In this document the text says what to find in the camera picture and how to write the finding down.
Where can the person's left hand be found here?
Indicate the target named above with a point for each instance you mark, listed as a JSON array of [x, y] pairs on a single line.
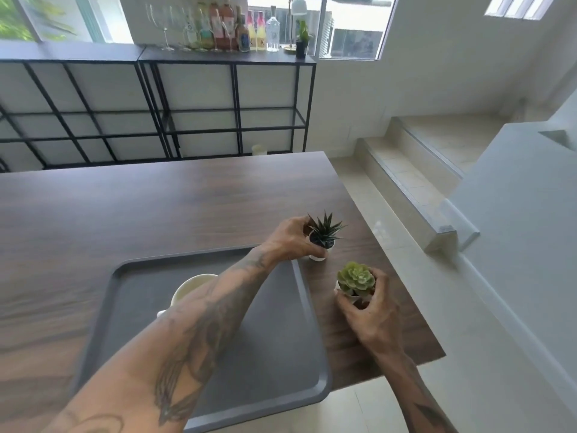
[[288, 242]]

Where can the person's right hand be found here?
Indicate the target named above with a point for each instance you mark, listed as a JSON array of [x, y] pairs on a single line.
[[376, 317]]

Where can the person's left thumb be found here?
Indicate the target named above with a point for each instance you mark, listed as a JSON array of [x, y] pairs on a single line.
[[313, 253]]

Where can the person's right thumb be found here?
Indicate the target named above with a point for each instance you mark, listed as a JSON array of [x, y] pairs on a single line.
[[348, 303]]

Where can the spiky succulent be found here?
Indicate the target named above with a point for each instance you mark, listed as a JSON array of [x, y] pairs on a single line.
[[323, 230]]

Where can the rosette succulent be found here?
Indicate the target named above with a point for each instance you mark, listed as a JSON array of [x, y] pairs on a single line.
[[356, 278]]

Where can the person's right forearm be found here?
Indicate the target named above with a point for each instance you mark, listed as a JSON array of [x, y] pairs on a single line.
[[412, 392]]

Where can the person's left forearm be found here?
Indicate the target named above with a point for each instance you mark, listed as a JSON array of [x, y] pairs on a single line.
[[180, 347]]

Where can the grey serving tray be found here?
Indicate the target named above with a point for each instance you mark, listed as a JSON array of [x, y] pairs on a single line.
[[275, 338]]

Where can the small white container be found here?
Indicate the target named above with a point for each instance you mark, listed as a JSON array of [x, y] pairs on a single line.
[[259, 150]]

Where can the cream ceramic cup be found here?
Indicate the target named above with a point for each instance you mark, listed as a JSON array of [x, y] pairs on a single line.
[[189, 286]]

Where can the tiled stair steps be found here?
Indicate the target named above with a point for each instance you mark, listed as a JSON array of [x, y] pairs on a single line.
[[419, 171]]

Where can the black metal shelf unit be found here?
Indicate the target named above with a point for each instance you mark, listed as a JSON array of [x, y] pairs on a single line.
[[76, 117], [234, 108]]

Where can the green plant in black pot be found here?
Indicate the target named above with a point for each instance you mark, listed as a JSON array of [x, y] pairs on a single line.
[[302, 40]]

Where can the white framed window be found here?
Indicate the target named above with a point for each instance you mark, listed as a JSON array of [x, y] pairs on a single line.
[[333, 26]]

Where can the small clear wine glass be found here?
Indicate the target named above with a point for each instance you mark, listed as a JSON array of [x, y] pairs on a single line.
[[230, 29]]

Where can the row of glass bottles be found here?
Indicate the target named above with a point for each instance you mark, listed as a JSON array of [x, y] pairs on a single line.
[[221, 26]]

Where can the white table lamp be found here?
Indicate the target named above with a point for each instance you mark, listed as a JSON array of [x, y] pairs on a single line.
[[297, 6]]

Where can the large clear wine glass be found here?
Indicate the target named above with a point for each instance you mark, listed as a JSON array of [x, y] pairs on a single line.
[[163, 20]]

